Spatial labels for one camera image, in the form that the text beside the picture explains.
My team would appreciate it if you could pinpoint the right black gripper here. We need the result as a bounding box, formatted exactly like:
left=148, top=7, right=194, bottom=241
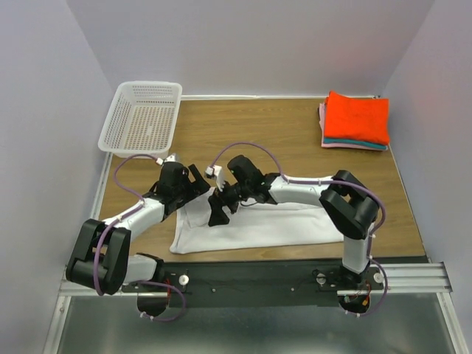
left=207, top=176, right=251, bottom=227

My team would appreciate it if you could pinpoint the white t shirt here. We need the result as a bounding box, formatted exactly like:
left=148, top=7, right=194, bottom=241
left=170, top=189, right=343, bottom=254

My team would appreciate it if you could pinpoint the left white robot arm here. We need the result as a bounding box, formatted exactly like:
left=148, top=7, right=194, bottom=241
left=66, top=162, right=210, bottom=295

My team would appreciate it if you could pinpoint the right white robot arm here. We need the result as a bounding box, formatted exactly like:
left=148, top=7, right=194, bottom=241
left=205, top=155, right=381, bottom=289

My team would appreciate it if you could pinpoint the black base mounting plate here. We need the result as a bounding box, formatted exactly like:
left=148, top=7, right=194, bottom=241
left=122, top=259, right=384, bottom=313

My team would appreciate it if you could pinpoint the white plastic laundry basket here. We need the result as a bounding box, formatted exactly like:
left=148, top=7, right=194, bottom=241
left=98, top=80, right=182, bottom=159

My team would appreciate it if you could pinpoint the teal folded t shirt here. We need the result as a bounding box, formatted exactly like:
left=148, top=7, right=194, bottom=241
left=322, top=138, right=388, bottom=150

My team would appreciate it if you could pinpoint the orange folded t shirt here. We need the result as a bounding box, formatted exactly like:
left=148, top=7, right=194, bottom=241
left=324, top=91, right=390, bottom=145

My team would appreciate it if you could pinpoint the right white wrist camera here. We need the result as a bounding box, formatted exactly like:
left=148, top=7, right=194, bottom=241
left=204, top=165, right=226, bottom=192

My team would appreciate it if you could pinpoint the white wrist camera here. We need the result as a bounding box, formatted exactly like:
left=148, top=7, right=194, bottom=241
left=204, top=165, right=226, bottom=192
left=156, top=153, right=181, bottom=166

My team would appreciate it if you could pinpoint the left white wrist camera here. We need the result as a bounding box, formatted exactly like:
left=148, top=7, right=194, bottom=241
left=156, top=153, right=181, bottom=166

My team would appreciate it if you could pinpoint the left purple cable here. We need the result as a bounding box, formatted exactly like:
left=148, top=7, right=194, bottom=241
left=93, top=153, right=187, bottom=322

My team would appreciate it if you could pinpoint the purple cable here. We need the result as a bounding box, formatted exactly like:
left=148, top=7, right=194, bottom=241
left=93, top=153, right=187, bottom=322
left=208, top=142, right=390, bottom=318

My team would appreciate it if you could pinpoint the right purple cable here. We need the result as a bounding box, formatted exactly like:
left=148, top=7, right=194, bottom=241
left=208, top=142, right=390, bottom=318

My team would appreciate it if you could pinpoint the left aluminium side rail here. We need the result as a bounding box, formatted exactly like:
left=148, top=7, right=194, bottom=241
left=89, top=153, right=112, bottom=219

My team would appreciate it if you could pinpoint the aluminium frame rail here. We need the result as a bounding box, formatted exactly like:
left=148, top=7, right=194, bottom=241
left=59, top=263, right=453, bottom=297

